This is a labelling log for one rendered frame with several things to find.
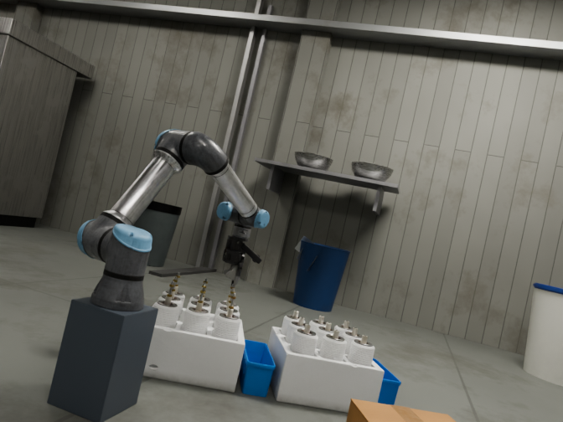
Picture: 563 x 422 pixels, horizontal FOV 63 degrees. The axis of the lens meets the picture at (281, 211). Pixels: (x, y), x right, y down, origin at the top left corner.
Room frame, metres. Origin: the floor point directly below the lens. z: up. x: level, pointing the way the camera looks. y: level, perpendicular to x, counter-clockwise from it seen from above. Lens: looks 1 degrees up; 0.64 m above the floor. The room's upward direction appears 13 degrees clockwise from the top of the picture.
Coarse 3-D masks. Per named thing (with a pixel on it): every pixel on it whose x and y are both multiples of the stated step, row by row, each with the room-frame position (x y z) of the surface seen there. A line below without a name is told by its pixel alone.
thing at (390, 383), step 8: (376, 360) 2.16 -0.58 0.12; (384, 368) 2.06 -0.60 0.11; (384, 376) 2.04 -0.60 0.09; (392, 376) 1.97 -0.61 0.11; (384, 384) 1.88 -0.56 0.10; (392, 384) 1.89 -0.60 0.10; (384, 392) 1.88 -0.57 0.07; (392, 392) 1.89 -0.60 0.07; (384, 400) 1.89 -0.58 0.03; (392, 400) 1.89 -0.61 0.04
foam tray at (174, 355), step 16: (240, 320) 2.07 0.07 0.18; (160, 336) 1.67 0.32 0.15; (176, 336) 1.67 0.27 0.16; (192, 336) 1.68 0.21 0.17; (208, 336) 1.70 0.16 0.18; (240, 336) 1.80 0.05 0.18; (160, 352) 1.67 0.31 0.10; (176, 352) 1.67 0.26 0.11; (192, 352) 1.68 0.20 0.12; (208, 352) 1.69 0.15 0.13; (224, 352) 1.69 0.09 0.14; (240, 352) 1.70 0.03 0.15; (160, 368) 1.67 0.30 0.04; (176, 368) 1.68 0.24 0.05; (192, 368) 1.68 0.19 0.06; (208, 368) 1.69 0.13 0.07; (224, 368) 1.70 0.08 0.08; (192, 384) 1.68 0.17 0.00; (208, 384) 1.69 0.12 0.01; (224, 384) 1.70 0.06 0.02
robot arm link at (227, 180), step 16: (192, 144) 1.53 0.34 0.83; (208, 144) 1.54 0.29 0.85; (192, 160) 1.55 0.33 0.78; (208, 160) 1.55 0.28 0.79; (224, 160) 1.58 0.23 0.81; (224, 176) 1.61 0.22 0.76; (224, 192) 1.69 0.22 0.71; (240, 192) 1.69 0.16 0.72; (240, 208) 1.75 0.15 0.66; (256, 208) 1.79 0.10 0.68; (256, 224) 1.80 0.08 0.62
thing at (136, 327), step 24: (72, 312) 1.32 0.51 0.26; (96, 312) 1.29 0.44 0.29; (120, 312) 1.30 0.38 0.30; (144, 312) 1.37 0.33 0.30; (72, 336) 1.31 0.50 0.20; (96, 336) 1.29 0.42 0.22; (120, 336) 1.27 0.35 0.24; (144, 336) 1.40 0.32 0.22; (72, 360) 1.31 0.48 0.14; (96, 360) 1.28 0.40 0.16; (120, 360) 1.30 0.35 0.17; (144, 360) 1.43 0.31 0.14; (72, 384) 1.30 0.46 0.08; (96, 384) 1.28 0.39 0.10; (120, 384) 1.33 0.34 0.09; (72, 408) 1.30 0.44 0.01; (96, 408) 1.27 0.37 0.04; (120, 408) 1.36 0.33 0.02
